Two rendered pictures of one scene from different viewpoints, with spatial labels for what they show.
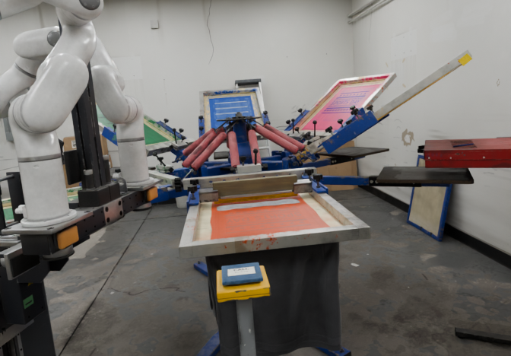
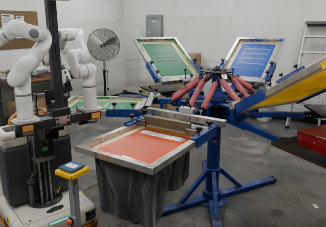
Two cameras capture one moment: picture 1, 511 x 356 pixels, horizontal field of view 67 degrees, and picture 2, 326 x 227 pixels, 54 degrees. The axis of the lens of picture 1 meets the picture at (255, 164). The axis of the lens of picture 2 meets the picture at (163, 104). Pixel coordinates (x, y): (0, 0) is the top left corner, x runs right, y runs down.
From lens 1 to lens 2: 1.35 m
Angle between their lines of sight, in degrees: 38
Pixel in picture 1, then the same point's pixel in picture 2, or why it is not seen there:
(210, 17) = not seen: outside the picture
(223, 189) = (148, 121)
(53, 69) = (17, 63)
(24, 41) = not seen: hidden behind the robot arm
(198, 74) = (275, 14)
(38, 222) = (17, 120)
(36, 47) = not seen: hidden behind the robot
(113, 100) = (73, 68)
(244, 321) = (70, 187)
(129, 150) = (84, 91)
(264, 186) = (170, 125)
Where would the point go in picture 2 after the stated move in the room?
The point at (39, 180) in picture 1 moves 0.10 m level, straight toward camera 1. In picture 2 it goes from (18, 104) to (8, 108)
